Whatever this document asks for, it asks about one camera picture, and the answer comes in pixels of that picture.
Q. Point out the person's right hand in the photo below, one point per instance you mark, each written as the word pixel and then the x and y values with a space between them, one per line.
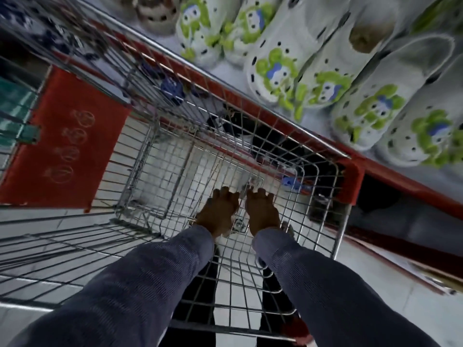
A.
pixel 262 215

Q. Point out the person's left hand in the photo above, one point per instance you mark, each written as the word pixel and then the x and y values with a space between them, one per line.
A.
pixel 217 215

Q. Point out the person's left fingers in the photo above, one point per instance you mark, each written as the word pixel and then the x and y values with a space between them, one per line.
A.
pixel 225 195

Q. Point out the person's right fingers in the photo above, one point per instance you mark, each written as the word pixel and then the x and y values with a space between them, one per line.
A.
pixel 257 196

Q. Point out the person's left forearm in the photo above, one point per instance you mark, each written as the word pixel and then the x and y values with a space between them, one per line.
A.
pixel 137 285

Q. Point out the person's right forearm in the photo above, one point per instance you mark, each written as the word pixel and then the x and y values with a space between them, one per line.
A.
pixel 325 292

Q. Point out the black shoes under shelf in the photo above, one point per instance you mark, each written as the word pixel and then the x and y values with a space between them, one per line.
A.
pixel 264 140

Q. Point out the red plastic cart corner bumper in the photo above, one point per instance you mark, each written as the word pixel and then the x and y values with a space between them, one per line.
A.
pixel 352 182

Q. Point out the person's black trouser legs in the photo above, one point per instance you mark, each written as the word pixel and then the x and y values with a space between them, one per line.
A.
pixel 197 303

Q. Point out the blue shoe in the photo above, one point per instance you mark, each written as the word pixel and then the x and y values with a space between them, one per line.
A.
pixel 172 89

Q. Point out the person's red shoe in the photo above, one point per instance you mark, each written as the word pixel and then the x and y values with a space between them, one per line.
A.
pixel 299 334

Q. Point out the row of white green-print clogs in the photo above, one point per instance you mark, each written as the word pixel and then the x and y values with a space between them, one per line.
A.
pixel 325 68

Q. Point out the red-edged shop shelf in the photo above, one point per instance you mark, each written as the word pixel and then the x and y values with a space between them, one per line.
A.
pixel 408 184

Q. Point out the red plastic cart seat panel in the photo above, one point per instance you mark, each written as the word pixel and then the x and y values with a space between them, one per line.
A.
pixel 68 140

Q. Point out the brown striped clog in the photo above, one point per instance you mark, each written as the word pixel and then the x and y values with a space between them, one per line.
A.
pixel 157 14

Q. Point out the teal box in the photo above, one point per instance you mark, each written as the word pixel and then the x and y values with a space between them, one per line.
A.
pixel 16 108

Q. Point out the pile of dark blue patterned shoes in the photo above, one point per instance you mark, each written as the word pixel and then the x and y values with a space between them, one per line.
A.
pixel 54 28

